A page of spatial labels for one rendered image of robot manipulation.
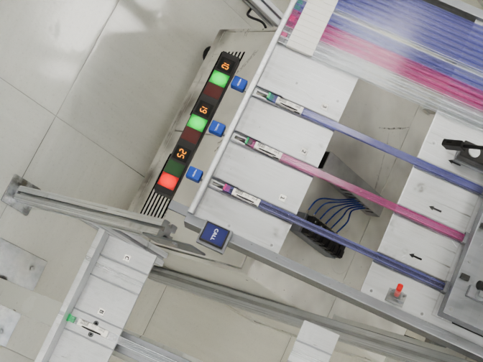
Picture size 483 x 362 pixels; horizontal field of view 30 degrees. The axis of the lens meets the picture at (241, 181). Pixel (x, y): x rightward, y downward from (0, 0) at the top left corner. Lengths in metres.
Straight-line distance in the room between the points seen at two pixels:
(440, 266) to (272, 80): 0.52
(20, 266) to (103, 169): 0.36
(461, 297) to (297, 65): 0.59
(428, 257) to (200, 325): 1.17
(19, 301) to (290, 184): 0.75
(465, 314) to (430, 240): 0.17
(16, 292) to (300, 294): 0.69
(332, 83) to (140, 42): 0.83
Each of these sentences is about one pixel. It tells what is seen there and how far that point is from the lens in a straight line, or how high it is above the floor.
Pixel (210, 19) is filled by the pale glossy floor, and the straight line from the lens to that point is 2.78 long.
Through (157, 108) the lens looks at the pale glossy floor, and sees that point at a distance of 2.66.
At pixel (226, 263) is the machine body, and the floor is 0.53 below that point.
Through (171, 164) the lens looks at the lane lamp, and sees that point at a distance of 1.88.
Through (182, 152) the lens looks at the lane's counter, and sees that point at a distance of 1.89.
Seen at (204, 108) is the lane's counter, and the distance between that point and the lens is 1.92.
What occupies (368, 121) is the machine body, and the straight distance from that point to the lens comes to 2.35.
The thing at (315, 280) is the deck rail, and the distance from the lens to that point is 1.82.
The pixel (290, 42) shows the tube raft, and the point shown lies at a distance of 1.96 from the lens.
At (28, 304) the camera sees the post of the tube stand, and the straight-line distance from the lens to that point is 2.20.
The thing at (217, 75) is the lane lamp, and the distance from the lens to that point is 1.94.
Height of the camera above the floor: 2.14
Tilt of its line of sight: 48 degrees down
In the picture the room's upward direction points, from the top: 99 degrees clockwise
